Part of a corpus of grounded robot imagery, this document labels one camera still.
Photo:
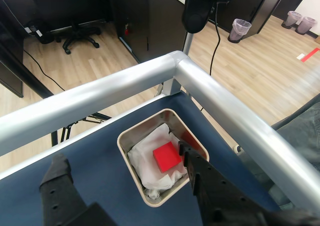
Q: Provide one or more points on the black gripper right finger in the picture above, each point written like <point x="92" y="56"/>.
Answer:
<point x="215" y="188"/>

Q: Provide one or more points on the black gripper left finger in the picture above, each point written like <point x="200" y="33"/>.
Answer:
<point x="57" y="186"/>

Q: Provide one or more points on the red cube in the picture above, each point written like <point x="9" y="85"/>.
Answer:
<point x="166" y="156"/>

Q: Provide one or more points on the beige metal box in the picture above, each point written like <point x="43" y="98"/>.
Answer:
<point x="125" y="142"/>

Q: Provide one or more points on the black tripod legs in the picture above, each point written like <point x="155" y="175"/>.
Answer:
<point x="65" y="131"/>

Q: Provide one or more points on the person's leg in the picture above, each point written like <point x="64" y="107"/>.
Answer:
<point x="307" y="131"/>

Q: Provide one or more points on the black desk side panel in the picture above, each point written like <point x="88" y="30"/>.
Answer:
<point x="10" y="61"/>

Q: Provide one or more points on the black office chair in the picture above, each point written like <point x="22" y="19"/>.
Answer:
<point x="75" y="34"/>

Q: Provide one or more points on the white floor label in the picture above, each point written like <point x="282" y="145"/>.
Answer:
<point x="300" y="56"/>

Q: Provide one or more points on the waste bin with plastic liner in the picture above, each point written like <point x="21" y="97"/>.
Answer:
<point x="292" y="18"/>
<point x="306" y="24"/>
<point x="238" y="29"/>

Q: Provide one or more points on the red floor tape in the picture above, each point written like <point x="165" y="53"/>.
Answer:
<point x="311" y="54"/>

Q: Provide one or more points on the red tag on cabinet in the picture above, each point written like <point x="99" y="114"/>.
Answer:
<point x="127" y="31"/>

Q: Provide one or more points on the dark wooden cabinet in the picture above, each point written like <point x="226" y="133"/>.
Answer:
<point x="155" y="23"/>

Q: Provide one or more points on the dark partition panel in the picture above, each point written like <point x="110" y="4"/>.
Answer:
<point x="255" y="8"/>

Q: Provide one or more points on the silver metal table frame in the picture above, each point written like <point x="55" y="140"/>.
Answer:
<point x="100" y="86"/>

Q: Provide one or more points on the silver camera pole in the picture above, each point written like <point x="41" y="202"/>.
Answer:
<point x="188" y="43"/>

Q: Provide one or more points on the black overhead camera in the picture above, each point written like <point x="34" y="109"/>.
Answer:
<point x="196" y="11"/>

